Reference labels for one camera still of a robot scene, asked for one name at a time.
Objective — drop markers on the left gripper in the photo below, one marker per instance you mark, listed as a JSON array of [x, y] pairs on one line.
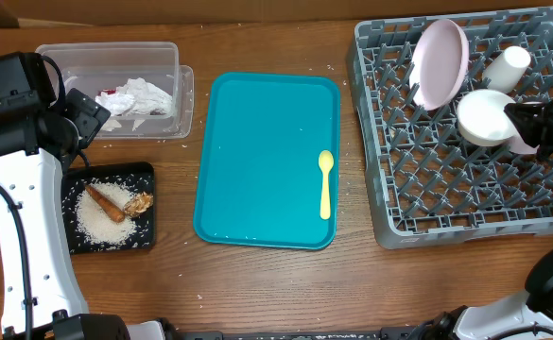
[[88, 114]]

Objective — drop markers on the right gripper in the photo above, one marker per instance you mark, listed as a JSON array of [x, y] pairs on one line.
[[547, 116]]

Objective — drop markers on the pink bowl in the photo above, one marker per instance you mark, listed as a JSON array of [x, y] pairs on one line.
[[517, 145]]

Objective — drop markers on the pale green bowl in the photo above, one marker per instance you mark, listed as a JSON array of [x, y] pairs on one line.
[[481, 117]]

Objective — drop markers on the white cup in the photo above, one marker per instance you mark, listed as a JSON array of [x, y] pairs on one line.
[[507, 69]]

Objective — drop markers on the white napkin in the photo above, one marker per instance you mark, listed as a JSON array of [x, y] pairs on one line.
[[136, 97]]

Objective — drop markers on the brown walnut cookie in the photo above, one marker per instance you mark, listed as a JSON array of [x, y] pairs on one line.
[[138, 205]]

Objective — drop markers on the orange carrot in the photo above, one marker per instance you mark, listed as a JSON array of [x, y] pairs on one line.
[[109, 208]]

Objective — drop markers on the large white plate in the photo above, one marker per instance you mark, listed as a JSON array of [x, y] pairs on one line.
[[440, 63]]

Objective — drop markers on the yellow plastic spoon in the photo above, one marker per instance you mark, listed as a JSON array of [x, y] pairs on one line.
[[326, 163]]

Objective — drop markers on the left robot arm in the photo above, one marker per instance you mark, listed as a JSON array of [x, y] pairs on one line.
[[43, 128]]

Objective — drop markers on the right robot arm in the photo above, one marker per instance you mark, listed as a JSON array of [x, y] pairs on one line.
[[529, 313]]

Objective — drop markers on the grey dishwasher rack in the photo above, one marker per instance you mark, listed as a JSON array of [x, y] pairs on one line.
[[427, 185]]

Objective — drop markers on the small white tissue piece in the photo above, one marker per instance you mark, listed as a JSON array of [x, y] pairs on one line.
[[117, 125]]

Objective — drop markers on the clear plastic bin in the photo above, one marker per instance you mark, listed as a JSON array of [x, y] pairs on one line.
[[93, 66]]

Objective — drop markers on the black plastic tray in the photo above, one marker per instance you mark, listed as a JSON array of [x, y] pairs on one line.
[[115, 172]]

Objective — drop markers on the pile of rice grains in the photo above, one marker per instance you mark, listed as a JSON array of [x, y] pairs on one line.
[[101, 222]]

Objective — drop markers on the teal plastic tray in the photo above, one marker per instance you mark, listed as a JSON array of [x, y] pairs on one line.
[[259, 181]]

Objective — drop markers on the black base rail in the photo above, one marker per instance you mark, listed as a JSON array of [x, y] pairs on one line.
[[387, 333]]

